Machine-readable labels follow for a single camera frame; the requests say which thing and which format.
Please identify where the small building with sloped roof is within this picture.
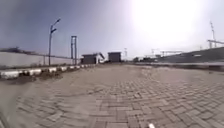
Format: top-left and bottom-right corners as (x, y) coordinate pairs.
(80, 52), (106, 65)

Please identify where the street lamp pole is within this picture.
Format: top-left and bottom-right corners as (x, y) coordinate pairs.
(47, 17), (62, 67)

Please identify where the small box-shaped building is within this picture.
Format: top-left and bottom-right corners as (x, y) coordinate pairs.
(107, 51), (123, 63)

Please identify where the grey brick paved road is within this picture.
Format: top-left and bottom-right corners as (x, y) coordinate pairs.
(0, 63), (224, 128)

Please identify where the tall frame structure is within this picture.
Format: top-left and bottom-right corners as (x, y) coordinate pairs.
(70, 35), (78, 65)

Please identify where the black and white kerb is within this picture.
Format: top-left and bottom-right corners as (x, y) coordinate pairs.
(0, 63), (98, 80)

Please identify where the long grey wall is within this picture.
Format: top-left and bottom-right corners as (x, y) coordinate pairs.
(156, 46), (224, 64)

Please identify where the pale long wall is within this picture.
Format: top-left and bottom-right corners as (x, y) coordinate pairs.
(0, 51), (81, 70)

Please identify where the tall mast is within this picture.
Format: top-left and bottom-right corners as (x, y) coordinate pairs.
(206, 20), (224, 49)

